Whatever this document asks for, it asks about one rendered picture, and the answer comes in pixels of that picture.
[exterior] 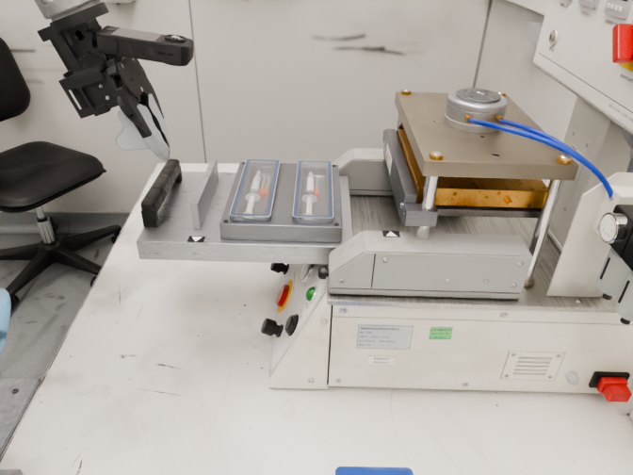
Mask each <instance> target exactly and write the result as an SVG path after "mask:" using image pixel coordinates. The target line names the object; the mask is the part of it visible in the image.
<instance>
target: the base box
mask: <svg viewBox="0 0 633 475"><path fill-rule="evenodd" d="M620 319H621V316H620V315H619V314H618V313H602V312H568V311H534V310H500V309H466V308H432V307H398V306H364V305H330V304H327V277H326V293H325V294H324V296H323V297H322V299H321V300H320V302H319V303H318V305H317V306H316V309H315V310H314V312H313V313H312V315H311V316H310V318H309V319H308V320H307V321H306V323H305V324H304V326H303V327H302V329H301V330H300V332H299V334H298V335H297V337H296V338H295V340H294V342H293V343H292V345H291V346H290V348H289V349H288V351H287V352H286V354H285V355H284V357H283V359H282V360H281V362H280V363H279V365H278V366H277V368H276V369H275V370H274V371H273V373H272V375H271V376H270V380H269V387H272V388H308V389H329V386H356V387H391V388H426V389H460V390H496V391H531V392H566V393H602V394H603V395H604V396H605V398H606V400H607V401H617V402H628V401H629V399H630V397H631V395H632V393H631V390H632V389H633V321H631V322H630V324H628V325H627V324H623V323H621V322H620Z"/></svg>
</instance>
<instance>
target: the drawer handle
mask: <svg viewBox="0 0 633 475"><path fill-rule="evenodd" d="M182 180H183V178H182V171H181V166H180V162H179V160H178V159H169V160H168V161H167V162H166V164H165V166H164V167H163V169H162V170H161V172H160V173H159V175H158V176H157V177H156V179H155V180H154V183H153V184H152V186H151V187H150V189H149V190H148V192H147V194H146V195H145V197H144V198H143V200H142V201H141V204H140V206H141V216H142V220H143V225H144V227H157V226H158V225H159V218H158V213H157V212H158V210H159V209H160V207H161V205H162V204H163V202H164V201H165V199H166V197H167V195H168V193H169V192H170V189H171V187H172V186H173V184H174V183H181V182H182Z"/></svg>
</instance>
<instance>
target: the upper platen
mask: <svg viewBox="0 0 633 475"><path fill-rule="evenodd" d="M398 141H399V144H400V146H401V149H402V152H403V154H404V157H405V160H406V163H407V166H408V169H409V172H410V175H411V177H412V180H413V183H414V188H415V191H416V194H417V199H416V203H417V204H421V203H422V197H423V191H424V186H425V179H426V176H423V175H422V173H421V171H420V169H419V166H418V164H417V161H416V159H415V156H414V152H413V149H412V146H411V144H410V142H409V140H408V137H407V134H406V132H405V130H403V129H399V130H398ZM547 188H548V186H547V185H546V184H545V183H544V181H543V180H542V179H511V178H479V177H447V176H439V182H438V188H437V192H436V198H435V205H436V207H437V210H438V216H470V217H503V218H535V219H538V218H539V215H540V211H541V208H542V205H543V202H544V197H545V194H546V191H547Z"/></svg>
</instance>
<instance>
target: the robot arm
mask: <svg viewBox="0 0 633 475"><path fill-rule="evenodd" d="M34 1H35V3H36V4H37V6H38V8H39V10H40V11H41V14H42V15H43V17H44V19H47V20H49V19H51V20H52V23H49V25H50V26H48V27H45V28H44V29H41V30H39V31H37V32H38V34H39V35H40V37H41V39H42V41H43V42H45V41H49V40H50V42H51V43H52V44H53V46H54V47H55V49H56V51H57V53H58V55H59V57H60V58H61V60H62V62H63V63H64V65H65V67H66V69H67V70H68V72H67V73H65V74H63V78H62V79H61V80H59V81H58V82H59V84H60V85H61V87H62V88H63V89H64V91H65V93H66V94H67V96H68V98H69V99H70V101H71V103H72V104H73V106H74V108H75V110H76V111H77V113H78V115H79V116H80V118H81V119H83V118H86V117H88V116H90V115H94V116H95V117H96V116H99V115H102V114H105V113H107V112H109V111H110V110H111V108H112V107H115V106H119V107H120V110H119V112H118V117H119V120H120V121H121V123H122V131H121V133H120V134H119V135H118V136H117V137H116V143H117V145H118V146H119V147H120V148H121V149H123V150H143V149H150V150H152V151H153V152H154V153H155V154H156V155H157V156H158V157H159V158H160V159H162V160H163V161H164V162H166V161H168V160H169V159H170V140H169V135H168V130H167V126H166V124H165V121H164V116H163V113H162V110H161V107H160V104H159V102H158V99H157V96H156V94H155V91H154V88H153V86H152V84H151V83H150V81H149V79H148V78H147V75H146V73H145V71H144V69H143V67H142V66H141V65H140V63H139V61H138V59H144V60H150V61H156V62H162V63H166V64H169V65H172V66H179V67H180V66H187V64H188V63H189V62H190V61H191V60H192V59H193V51H194V42H193V40H192V39H187V38H186V37H184V36H179V35H172V34H168V35H163V34H157V33H151V32H145V31H139V30H134V29H128V28H121V27H116V26H110V25H107V26H105V27H104V28H102V27H101V26H100V25H99V23H98V22H97V20H96V17H99V16H101V15H104V14H106V13H108V12H109V11H108V9H107V7H106V4H105V2H102V3H101V1H100V0H34ZM69 90H71V91H72V93H73V95H74V97H75V99H76V100H77V102H78V104H79V105H80V106H81V108H82V109H79V107H78V106H77V104H76V102H75V101H74V99H73V98H72V96H71V94H70V93H69ZM10 311H11V301H10V296H9V294H8V292H7V291H6V290H5V289H3V288H0V355H1V352H2V350H3V348H4V345H5V342H6V338H7V334H8V327H9V320H10Z"/></svg>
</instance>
